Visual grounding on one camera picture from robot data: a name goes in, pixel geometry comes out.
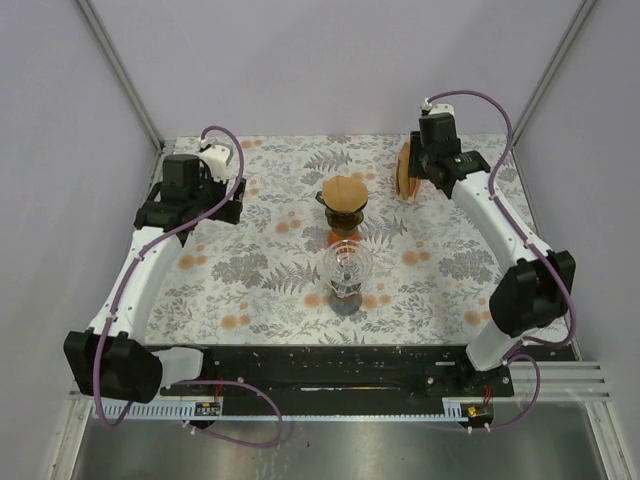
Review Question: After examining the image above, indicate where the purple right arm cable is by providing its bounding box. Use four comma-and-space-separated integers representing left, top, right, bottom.
422, 89, 576, 434

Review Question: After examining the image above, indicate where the floral table mat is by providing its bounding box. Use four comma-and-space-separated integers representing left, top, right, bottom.
145, 135, 501, 345

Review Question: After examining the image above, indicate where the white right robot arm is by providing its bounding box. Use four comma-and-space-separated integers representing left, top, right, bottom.
408, 104, 576, 396

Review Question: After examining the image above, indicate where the white slotted cable duct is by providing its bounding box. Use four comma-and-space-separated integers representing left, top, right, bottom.
127, 394, 494, 422

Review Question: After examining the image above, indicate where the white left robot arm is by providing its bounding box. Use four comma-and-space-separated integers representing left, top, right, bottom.
63, 143, 246, 404

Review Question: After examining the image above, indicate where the grey glass carafe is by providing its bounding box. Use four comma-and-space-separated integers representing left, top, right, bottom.
328, 284, 362, 315

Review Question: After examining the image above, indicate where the brown paper coffee filter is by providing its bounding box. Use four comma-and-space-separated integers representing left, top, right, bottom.
321, 176, 368, 213

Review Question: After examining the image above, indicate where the clear glass dripper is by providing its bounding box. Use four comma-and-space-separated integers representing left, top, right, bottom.
319, 239, 373, 298

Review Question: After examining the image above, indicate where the aluminium frame rail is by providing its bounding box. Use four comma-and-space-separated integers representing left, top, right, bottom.
67, 359, 614, 401

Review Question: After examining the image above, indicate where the olive green glass dripper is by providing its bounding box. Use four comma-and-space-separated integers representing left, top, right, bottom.
315, 191, 367, 235

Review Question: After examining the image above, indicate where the coffee filter pack orange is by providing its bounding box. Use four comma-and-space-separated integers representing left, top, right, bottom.
395, 141, 420, 203

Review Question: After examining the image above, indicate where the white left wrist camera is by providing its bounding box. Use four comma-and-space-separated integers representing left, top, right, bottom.
199, 141, 233, 182

